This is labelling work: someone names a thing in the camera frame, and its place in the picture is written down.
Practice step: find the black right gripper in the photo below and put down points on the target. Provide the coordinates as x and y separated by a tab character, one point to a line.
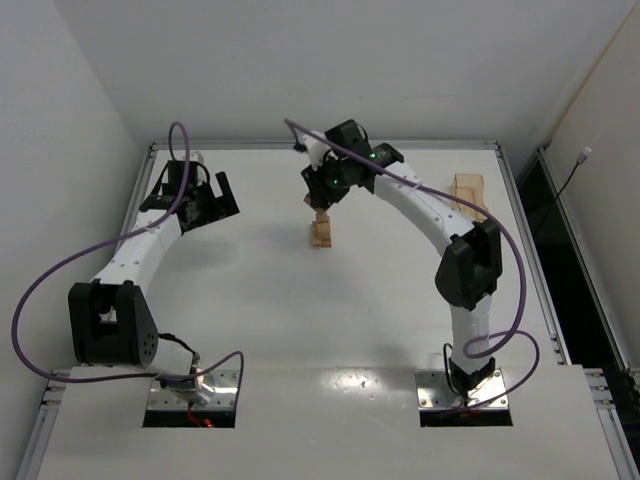
320	189

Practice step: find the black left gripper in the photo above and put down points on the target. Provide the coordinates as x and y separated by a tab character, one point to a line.
211	201

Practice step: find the wooden block cube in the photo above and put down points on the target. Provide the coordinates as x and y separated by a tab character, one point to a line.
322	217

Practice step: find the small wooden cube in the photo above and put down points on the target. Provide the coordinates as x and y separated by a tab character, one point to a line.
321	229

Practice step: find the amber transparent plastic bin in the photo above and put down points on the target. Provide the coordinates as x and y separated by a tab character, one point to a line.
469	187

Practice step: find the wide wooden block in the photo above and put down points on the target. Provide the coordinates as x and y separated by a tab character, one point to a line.
308	201

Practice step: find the long wooden block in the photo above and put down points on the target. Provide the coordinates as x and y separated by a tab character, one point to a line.
326	239

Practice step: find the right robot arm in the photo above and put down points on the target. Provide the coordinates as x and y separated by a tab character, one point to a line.
470	251

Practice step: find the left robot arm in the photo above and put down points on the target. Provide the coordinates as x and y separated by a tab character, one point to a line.
111	321

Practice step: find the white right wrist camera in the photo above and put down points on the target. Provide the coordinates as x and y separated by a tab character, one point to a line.
314	149

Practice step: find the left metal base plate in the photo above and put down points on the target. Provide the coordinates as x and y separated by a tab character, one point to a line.
215	391

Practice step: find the aluminium table frame rail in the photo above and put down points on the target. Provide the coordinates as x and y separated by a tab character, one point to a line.
332	339

